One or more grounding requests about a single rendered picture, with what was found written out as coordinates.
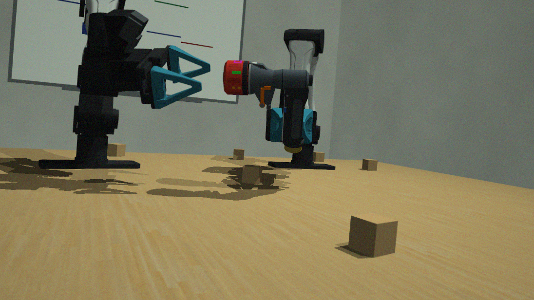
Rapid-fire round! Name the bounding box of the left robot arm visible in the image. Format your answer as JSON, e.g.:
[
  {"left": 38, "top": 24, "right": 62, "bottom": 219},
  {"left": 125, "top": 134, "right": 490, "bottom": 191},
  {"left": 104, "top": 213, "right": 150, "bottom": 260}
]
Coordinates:
[{"left": 268, "top": 29, "right": 335, "bottom": 170}]

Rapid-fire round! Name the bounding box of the small tan cube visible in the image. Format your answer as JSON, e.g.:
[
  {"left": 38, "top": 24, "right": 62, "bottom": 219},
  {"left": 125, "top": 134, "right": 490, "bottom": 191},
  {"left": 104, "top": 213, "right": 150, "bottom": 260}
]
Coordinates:
[
  {"left": 233, "top": 149, "right": 245, "bottom": 160},
  {"left": 242, "top": 165, "right": 262, "bottom": 185},
  {"left": 107, "top": 143, "right": 126, "bottom": 157},
  {"left": 313, "top": 151, "right": 324, "bottom": 162},
  {"left": 362, "top": 159, "right": 378, "bottom": 171},
  {"left": 348, "top": 213, "right": 398, "bottom": 258}
]

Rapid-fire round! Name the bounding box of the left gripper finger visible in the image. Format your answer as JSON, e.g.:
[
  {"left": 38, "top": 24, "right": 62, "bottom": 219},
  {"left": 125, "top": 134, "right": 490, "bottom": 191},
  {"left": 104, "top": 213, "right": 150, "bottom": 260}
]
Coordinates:
[
  {"left": 302, "top": 109, "right": 313, "bottom": 144},
  {"left": 270, "top": 108, "right": 283, "bottom": 142}
]

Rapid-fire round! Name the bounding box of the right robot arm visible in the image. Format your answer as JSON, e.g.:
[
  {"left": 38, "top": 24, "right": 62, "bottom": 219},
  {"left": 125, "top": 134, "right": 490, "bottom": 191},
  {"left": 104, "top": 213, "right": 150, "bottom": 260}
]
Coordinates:
[{"left": 38, "top": 0, "right": 152, "bottom": 169}]

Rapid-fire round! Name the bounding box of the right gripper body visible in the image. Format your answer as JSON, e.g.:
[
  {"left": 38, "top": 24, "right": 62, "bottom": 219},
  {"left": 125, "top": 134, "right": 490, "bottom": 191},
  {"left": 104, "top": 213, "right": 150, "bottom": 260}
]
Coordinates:
[{"left": 110, "top": 45, "right": 171, "bottom": 109}]

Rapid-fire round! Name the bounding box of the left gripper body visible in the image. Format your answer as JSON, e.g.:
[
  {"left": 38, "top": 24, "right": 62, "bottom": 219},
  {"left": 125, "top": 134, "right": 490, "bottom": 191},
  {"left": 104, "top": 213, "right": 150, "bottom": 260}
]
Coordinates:
[{"left": 266, "top": 108, "right": 317, "bottom": 143}]

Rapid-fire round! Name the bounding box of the dark grey hose nozzle with red front ring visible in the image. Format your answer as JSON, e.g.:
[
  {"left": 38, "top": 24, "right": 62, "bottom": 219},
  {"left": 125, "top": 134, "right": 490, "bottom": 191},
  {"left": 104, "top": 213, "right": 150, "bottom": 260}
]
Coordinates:
[{"left": 223, "top": 60, "right": 313, "bottom": 153}]

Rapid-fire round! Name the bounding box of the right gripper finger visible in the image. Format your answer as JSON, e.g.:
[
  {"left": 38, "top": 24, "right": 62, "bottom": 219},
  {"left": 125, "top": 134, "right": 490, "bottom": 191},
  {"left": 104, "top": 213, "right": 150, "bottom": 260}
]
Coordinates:
[
  {"left": 151, "top": 66, "right": 202, "bottom": 109},
  {"left": 169, "top": 45, "right": 210, "bottom": 78}
]

